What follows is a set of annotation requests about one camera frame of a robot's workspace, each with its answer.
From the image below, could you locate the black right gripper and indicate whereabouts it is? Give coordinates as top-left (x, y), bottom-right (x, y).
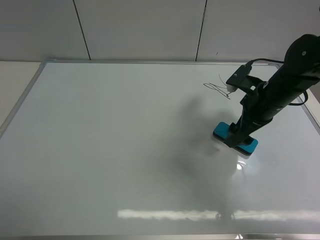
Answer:
top-left (224, 83), bottom-right (283, 148)

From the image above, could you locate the black marker scribble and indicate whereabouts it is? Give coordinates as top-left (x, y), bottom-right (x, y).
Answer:
top-left (203, 75), bottom-right (231, 100)

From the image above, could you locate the teal whiteboard eraser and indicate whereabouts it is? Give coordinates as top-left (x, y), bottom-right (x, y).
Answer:
top-left (212, 122), bottom-right (259, 156)

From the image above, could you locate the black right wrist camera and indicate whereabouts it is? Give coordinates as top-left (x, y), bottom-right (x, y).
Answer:
top-left (226, 62), bottom-right (265, 95)

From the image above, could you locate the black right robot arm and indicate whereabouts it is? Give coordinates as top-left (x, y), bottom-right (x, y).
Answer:
top-left (224, 34), bottom-right (320, 147)

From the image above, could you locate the white framed whiteboard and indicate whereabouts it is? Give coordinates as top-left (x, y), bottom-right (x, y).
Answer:
top-left (0, 60), bottom-right (320, 237)

